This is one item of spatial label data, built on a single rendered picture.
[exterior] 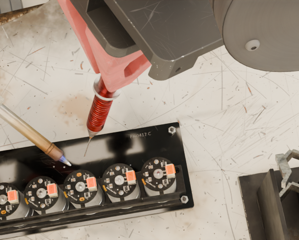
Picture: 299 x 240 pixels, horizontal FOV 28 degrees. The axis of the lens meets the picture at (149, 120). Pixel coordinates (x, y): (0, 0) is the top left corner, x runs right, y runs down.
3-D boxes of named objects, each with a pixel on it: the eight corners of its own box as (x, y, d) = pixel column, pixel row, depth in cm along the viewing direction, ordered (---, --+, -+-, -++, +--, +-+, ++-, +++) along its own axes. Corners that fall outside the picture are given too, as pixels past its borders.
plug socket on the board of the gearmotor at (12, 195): (6, 193, 42) (4, 191, 42) (18, 191, 42) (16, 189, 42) (7, 204, 42) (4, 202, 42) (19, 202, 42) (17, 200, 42)
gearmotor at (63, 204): (38, 194, 47) (22, 179, 43) (69, 189, 47) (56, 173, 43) (41, 225, 47) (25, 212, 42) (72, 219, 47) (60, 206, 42)
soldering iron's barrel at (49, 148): (65, 149, 41) (-10, 89, 40) (69, 148, 40) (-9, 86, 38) (52, 165, 41) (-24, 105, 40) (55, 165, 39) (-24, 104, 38)
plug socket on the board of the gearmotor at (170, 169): (162, 167, 43) (162, 165, 42) (174, 165, 43) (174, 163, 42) (164, 178, 42) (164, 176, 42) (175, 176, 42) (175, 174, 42)
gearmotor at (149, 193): (143, 176, 48) (138, 159, 43) (173, 172, 48) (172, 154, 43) (147, 207, 47) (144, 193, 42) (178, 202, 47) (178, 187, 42)
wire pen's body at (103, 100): (112, 129, 37) (156, 15, 28) (90, 139, 36) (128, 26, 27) (99, 109, 37) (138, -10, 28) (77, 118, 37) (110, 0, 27)
